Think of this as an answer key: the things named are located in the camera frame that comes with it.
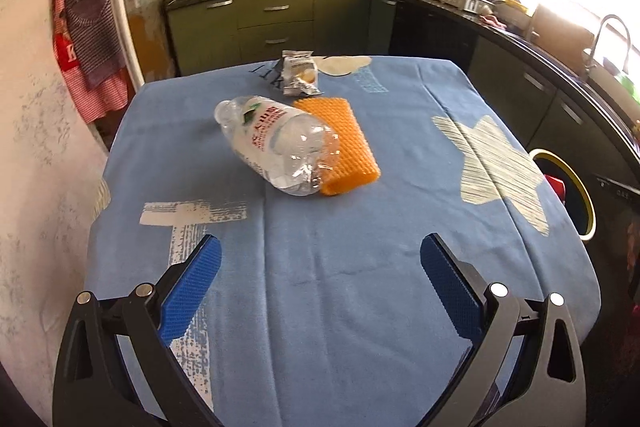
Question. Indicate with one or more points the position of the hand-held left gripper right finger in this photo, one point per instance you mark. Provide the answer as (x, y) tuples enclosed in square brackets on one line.
[(447, 287)]

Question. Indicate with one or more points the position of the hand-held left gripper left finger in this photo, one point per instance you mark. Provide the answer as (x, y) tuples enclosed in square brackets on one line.
[(192, 287)]

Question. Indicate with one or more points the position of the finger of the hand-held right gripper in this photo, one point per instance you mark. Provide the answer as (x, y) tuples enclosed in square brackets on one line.
[(622, 189)]

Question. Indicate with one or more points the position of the yellow rimmed trash bin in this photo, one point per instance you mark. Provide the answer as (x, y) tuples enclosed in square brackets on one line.
[(585, 194)]

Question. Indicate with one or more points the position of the green plastic container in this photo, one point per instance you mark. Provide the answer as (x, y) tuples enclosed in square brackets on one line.
[(630, 87)]

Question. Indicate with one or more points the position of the blue printed tablecloth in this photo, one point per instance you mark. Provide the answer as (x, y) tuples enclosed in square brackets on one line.
[(340, 282)]

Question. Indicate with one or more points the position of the metal sink faucet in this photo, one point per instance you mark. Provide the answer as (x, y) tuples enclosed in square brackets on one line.
[(605, 27)]

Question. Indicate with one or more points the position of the orange foam net sleeve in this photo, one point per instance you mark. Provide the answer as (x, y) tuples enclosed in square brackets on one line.
[(352, 152)]

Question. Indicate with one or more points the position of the crushed clear water bottle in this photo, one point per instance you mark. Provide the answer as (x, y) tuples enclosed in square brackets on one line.
[(280, 142)]

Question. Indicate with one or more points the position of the dark lower kitchen cabinets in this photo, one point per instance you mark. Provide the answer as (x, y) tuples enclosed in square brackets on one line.
[(500, 72)]

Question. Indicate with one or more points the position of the red checked apron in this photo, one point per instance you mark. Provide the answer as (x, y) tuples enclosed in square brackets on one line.
[(100, 102)]

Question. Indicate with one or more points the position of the pink cloth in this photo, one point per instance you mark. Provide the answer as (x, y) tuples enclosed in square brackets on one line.
[(494, 21)]

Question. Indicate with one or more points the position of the yellow sponge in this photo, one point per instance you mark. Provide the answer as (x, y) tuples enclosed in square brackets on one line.
[(516, 6)]

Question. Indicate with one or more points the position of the silver snack wrapper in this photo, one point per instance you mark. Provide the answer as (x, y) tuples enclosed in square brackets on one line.
[(299, 72)]

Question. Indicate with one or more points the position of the green kitchen cabinet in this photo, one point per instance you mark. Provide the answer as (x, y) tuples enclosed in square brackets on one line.
[(280, 27)]

